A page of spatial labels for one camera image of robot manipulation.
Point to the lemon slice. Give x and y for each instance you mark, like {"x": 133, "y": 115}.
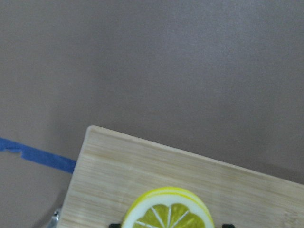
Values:
{"x": 168, "y": 207}

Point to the bamboo cutting board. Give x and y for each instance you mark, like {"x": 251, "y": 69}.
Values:
{"x": 113, "y": 169}

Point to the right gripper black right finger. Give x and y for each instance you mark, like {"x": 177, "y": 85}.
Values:
{"x": 228, "y": 226}

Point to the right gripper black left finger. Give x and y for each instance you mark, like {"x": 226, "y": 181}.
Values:
{"x": 114, "y": 225}

